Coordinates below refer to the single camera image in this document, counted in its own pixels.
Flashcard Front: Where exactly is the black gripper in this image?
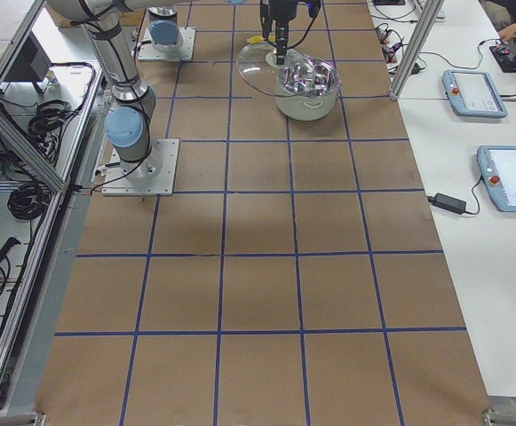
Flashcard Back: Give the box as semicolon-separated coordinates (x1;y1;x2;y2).
259;0;298;65

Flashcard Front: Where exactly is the yellow corn cob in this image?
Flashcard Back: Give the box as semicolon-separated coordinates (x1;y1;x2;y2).
246;35;265;44

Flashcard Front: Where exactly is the glass pot lid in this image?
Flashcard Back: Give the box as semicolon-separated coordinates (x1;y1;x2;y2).
236;43;313;96

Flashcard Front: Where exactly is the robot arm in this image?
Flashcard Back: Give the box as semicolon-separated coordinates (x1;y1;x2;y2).
49;1;181;185
147;5;183;53

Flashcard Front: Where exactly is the pale green cooking pot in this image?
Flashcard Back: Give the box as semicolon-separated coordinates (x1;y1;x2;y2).
274;58;340;122

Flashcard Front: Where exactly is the far teach pendant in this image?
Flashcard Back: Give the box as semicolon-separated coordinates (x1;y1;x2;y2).
441;70;507;119

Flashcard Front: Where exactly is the teach pendant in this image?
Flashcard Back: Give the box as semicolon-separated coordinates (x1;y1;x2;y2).
477;146;516;212
441;70;507;119

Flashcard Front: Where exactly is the black power adapter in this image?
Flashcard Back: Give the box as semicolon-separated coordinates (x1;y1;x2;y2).
427;193;466;215

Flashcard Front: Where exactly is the near teach pendant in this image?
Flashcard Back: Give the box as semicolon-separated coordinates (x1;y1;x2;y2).
477;146;516;212

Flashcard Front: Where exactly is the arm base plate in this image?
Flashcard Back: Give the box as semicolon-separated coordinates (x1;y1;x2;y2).
138;28;196;62
100;139;179;196

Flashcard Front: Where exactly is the aluminium frame post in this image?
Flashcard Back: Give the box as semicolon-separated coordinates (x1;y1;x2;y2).
390;0;443;100

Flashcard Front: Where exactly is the black cable bundle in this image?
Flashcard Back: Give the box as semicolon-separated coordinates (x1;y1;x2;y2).
26;99;75;152

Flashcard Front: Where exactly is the aluminium frame rail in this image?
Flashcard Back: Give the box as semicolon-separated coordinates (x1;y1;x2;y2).
0;1;102;416

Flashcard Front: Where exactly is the black cable coil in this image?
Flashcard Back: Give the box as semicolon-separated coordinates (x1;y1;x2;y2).
7;181;51;221

